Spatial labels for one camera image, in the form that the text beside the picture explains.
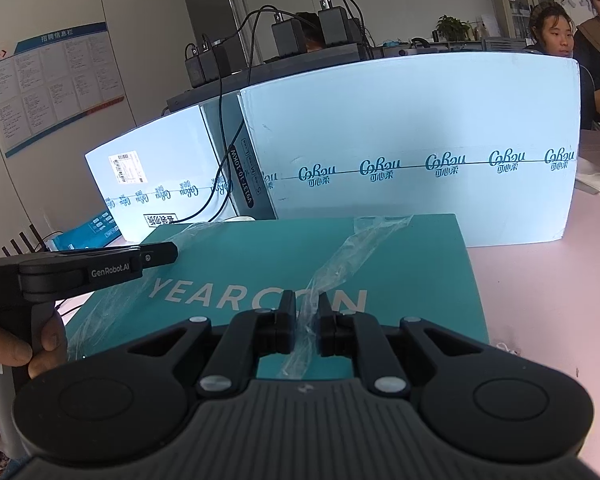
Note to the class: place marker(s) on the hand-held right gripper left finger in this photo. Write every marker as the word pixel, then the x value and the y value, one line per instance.
pixel 285 331

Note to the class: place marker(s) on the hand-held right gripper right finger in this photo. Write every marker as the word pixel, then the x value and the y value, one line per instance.
pixel 328 332

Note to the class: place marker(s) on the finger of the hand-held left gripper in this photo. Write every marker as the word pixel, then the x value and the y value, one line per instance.
pixel 160 254

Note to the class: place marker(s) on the clear plastic wrap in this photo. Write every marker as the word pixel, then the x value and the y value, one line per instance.
pixel 340 260

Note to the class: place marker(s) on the teal box lid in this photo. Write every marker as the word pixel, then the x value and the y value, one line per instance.
pixel 410 260

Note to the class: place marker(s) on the person's left hand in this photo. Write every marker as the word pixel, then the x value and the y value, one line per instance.
pixel 5 347

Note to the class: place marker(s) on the black router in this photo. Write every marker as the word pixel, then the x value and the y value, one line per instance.
pixel 32 243

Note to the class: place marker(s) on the blue packet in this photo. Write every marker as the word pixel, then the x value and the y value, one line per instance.
pixel 90 230

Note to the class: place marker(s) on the small light blue carton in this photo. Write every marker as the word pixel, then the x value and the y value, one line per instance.
pixel 155 160

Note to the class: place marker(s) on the black power adapter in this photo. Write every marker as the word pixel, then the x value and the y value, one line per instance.
pixel 337 22
pixel 289 35
pixel 194 67
pixel 217 60

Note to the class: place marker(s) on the large light blue carton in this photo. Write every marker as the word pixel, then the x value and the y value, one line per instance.
pixel 380 120

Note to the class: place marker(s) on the white plastic wrapping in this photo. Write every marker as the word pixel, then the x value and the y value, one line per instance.
pixel 592 175

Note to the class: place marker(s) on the green potted plant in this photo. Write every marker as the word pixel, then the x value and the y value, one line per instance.
pixel 452 27

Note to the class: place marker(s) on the grey glass-door cabinet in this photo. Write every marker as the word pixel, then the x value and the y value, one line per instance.
pixel 517 10

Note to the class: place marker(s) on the wall poster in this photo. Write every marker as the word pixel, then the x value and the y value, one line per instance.
pixel 45 85

